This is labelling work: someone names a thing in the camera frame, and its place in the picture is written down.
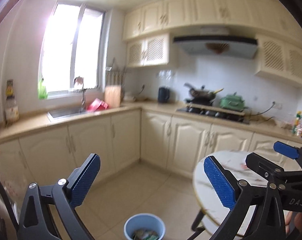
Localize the sink faucet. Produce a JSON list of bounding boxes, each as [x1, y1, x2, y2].
[[73, 76, 86, 113]]

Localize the range hood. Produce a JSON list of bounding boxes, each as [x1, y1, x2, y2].
[[173, 31, 258, 59]]

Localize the window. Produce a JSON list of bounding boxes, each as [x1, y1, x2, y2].
[[38, 2, 105, 98]]

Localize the blue plastic trash bucket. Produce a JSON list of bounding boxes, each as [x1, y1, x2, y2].
[[123, 213, 166, 239]]

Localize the kitchen cabinets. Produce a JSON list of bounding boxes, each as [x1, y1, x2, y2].
[[123, 0, 302, 88], [0, 105, 302, 201]]

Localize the red plastic basin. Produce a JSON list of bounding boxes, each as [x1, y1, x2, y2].
[[86, 98, 109, 112]]

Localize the upper kitchen cabinets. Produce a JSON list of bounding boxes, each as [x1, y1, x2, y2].
[[123, 0, 302, 88]]

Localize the black wok with lid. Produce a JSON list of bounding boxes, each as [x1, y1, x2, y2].
[[184, 83, 224, 101]]

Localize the green electric cooker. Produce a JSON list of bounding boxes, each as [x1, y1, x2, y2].
[[219, 92, 245, 112]]

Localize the wooden cutting board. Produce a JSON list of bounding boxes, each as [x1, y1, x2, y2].
[[104, 85, 121, 108]]

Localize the person right hand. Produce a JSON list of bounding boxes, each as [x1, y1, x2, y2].
[[285, 211, 302, 235]]

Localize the large glass jar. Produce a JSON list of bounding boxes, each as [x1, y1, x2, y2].
[[5, 95, 20, 124]]

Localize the steel sink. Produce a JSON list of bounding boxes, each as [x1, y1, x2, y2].
[[47, 107, 88, 119]]

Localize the round white marble table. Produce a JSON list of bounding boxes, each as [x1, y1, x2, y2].
[[192, 150, 292, 237]]

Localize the green dish soap bottle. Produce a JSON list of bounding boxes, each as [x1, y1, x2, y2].
[[37, 78, 48, 100]]

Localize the black gas stove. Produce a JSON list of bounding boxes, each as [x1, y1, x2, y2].
[[176, 99, 250, 124]]

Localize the hanging utensil rack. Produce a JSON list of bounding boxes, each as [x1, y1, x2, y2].
[[105, 57, 127, 87]]

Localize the sauce bottle yellow label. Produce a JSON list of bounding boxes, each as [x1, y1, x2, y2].
[[5, 79, 14, 98]]

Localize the lower kitchen cabinets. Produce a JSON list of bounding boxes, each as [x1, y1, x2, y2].
[[0, 105, 302, 201]]

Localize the black electric kettle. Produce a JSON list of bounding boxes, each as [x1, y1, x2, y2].
[[158, 87, 170, 103]]

